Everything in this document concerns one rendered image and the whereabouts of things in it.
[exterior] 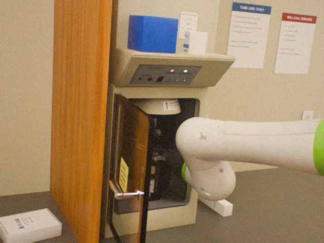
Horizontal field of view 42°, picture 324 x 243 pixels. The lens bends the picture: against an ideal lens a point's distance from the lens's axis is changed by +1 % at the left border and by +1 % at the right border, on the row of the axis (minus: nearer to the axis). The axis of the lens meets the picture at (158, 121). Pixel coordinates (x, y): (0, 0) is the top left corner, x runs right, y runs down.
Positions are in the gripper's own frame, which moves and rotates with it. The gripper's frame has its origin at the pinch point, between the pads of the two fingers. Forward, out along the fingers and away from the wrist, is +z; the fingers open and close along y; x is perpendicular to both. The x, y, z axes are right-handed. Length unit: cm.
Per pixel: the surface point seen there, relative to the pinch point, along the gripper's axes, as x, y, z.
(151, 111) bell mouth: -12.4, 5.0, -7.3
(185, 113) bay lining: -10.4, -10.2, -3.2
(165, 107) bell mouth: -13.9, 0.7, -8.2
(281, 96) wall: -10, -86, 28
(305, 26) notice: -43, -94, 27
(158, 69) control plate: -26.5, 9.8, -18.2
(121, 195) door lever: 0.0, 27.2, -36.4
